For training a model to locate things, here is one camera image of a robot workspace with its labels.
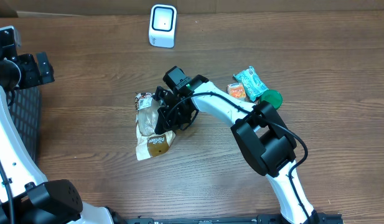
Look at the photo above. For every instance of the white barcode scanner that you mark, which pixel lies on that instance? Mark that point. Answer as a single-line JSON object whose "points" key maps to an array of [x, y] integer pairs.
{"points": [[162, 26]]}

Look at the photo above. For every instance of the green round lid container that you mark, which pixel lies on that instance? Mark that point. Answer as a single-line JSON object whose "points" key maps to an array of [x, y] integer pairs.
{"points": [[273, 97]]}

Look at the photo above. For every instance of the brown paper pastry bag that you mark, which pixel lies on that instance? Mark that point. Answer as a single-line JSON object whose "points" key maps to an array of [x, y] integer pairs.
{"points": [[150, 144]]}

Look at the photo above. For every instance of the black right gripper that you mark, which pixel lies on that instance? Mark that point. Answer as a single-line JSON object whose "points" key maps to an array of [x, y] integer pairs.
{"points": [[172, 124]]}

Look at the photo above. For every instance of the orange tissue pack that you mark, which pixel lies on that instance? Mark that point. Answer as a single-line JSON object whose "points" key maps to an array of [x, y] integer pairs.
{"points": [[237, 91]]}

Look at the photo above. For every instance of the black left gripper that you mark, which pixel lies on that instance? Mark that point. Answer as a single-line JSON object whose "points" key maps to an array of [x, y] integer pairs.
{"points": [[34, 77]]}

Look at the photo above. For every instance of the dark mesh basket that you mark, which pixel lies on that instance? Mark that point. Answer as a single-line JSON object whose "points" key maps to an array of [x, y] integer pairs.
{"points": [[25, 111]]}

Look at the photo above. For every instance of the teal snack pack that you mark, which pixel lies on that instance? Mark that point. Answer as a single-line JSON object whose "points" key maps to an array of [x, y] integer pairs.
{"points": [[251, 82]]}

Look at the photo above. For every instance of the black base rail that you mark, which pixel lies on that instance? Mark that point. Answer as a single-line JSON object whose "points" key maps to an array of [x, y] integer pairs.
{"points": [[320, 218]]}

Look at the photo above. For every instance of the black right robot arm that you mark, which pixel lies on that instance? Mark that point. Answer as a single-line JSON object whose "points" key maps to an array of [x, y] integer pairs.
{"points": [[264, 140]]}

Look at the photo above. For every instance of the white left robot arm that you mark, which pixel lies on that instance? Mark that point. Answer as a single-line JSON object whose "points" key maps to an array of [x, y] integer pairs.
{"points": [[26, 195]]}

